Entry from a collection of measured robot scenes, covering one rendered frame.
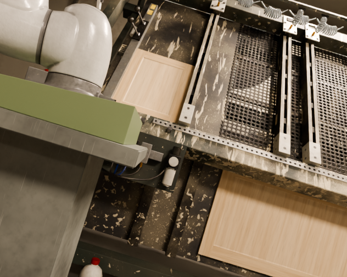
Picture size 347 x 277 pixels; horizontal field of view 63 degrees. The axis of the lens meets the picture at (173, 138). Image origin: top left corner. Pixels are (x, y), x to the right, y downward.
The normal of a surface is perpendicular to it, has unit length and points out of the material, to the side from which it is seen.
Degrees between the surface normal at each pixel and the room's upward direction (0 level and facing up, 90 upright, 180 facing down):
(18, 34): 113
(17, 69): 90
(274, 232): 90
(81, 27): 85
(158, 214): 90
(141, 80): 58
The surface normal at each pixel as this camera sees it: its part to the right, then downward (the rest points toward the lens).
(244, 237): 0.02, -0.04
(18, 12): 0.45, -0.14
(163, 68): 0.17, -0.54
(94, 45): 0.64, 0.07
